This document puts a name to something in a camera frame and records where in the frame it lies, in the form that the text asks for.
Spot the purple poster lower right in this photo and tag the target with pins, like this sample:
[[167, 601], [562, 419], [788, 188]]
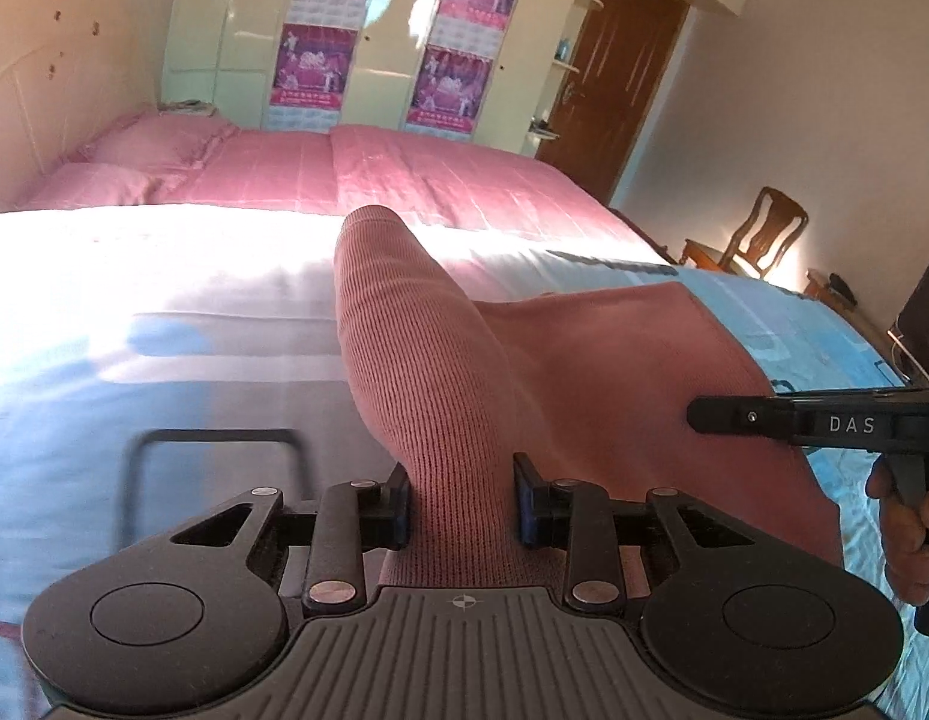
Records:
[[449, 90]]

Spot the pink knit garment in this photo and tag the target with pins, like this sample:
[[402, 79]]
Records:
[[592, 386]]

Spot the brown wooden chair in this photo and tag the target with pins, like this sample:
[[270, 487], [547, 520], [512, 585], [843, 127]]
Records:
[[759, 244]]

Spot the pink bed cover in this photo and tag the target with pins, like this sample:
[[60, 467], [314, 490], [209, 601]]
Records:
[[425, 180]]

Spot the right hand on handle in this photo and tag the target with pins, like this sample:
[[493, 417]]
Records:
[[904, 532]]

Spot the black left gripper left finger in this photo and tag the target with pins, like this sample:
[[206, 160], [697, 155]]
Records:
[[182, 620]]

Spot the dark television screen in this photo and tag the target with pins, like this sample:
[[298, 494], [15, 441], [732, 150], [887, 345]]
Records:
[[910, 334]]

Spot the blue patterned bed quilt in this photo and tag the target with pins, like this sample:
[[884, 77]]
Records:
[[119, 321]]

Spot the dark object on table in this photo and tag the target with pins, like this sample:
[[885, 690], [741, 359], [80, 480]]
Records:
[[839, 287]]

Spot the pink pillow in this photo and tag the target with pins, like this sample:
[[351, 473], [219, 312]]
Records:
[[152, 141]]

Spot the brown wooden door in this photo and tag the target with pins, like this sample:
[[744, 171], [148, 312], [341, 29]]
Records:
[[620, 56]]

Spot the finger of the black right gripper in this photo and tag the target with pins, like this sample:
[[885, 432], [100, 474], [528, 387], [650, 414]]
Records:
[[771, 417]]

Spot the cream curved headboard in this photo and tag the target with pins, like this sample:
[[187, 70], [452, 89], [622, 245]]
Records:
[[68, 70]]

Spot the purple poster lower left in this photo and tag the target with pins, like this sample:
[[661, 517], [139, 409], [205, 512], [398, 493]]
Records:
[[312, 67]]

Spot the cream glossy wardrobe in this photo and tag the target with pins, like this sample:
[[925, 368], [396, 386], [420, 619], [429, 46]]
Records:
[[223, 52]]

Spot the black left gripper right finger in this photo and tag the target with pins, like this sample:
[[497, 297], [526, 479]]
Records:
[[732, 617]]

